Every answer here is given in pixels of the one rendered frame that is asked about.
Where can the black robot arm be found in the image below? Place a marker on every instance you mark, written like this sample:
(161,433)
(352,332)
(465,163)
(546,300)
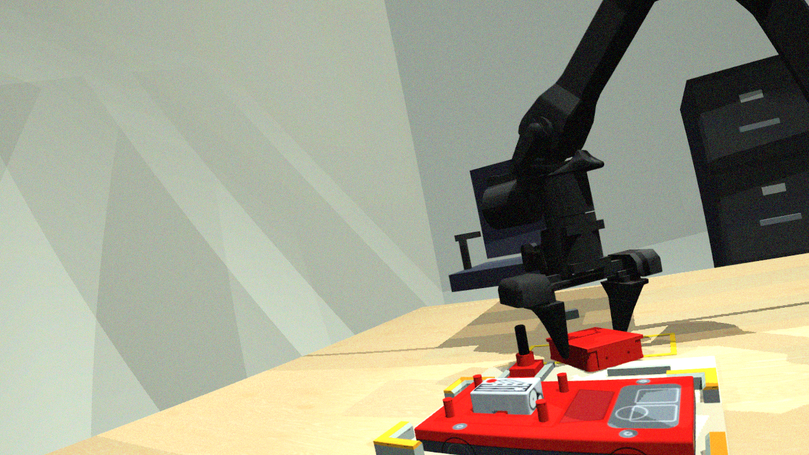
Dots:
(557,124)

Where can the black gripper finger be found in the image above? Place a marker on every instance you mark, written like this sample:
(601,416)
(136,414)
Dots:
(622,301)
(553,317)

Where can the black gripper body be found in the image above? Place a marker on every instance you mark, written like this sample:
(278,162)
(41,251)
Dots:
(577,259)

